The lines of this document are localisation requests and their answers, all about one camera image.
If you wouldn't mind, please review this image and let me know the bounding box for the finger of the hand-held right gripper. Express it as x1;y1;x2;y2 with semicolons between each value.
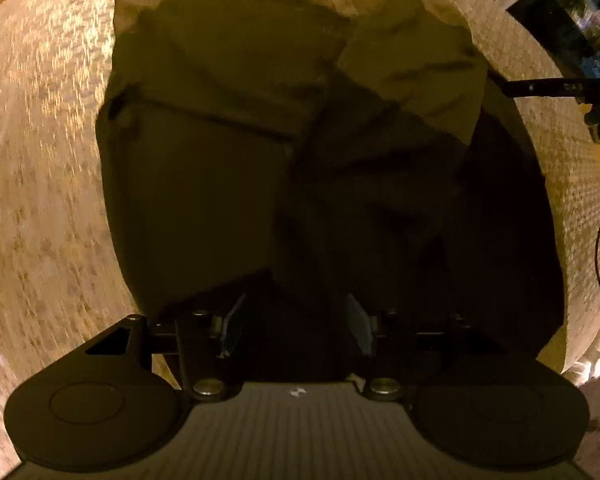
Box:
502;77;556;99

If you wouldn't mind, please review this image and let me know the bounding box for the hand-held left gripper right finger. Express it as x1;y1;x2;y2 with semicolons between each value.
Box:
345;293;504;404

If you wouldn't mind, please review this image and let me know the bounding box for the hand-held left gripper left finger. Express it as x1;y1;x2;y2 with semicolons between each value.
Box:
85;293;249;404

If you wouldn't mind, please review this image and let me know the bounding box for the olive green garment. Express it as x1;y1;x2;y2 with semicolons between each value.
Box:
95;0;566;383

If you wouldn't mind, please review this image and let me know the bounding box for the patterned cream tablecloth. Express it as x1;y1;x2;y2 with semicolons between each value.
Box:
0;0;600;466

